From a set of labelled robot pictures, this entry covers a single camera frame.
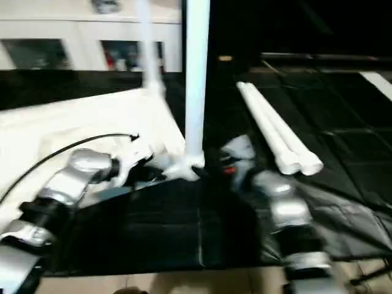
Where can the black flat bar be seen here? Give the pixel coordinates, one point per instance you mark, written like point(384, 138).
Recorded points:
point(324, 57)

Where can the black bundle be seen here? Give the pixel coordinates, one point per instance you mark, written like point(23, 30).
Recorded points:
point(105, 5)

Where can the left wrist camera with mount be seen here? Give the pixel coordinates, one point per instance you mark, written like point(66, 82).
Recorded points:
point(131, 156)

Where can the white board strip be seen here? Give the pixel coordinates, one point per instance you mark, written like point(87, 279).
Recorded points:
point(378, 84)

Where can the black work mat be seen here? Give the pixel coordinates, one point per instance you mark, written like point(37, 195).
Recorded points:
point(153, 233)

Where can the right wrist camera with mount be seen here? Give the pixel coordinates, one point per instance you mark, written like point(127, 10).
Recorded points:
point(237, 148)

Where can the white cabinet with glass doors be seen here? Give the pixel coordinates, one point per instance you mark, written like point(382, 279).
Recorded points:
point(49, 24)

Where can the small gold label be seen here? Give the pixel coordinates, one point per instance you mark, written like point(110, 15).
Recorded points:
point(225, 59)

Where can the red bottle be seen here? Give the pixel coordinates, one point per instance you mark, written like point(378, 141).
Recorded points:
point(110, 60)

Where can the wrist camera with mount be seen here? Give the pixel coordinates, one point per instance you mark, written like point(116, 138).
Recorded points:
point(237, 148)
point(131, 156)

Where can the white plastic table top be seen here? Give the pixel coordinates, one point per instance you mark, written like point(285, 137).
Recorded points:
point(61, 122)

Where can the white plastic table leg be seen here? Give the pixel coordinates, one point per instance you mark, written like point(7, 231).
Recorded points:
point(196, 79)
point(283, 122)
point(150, 43)
point(263, 119)

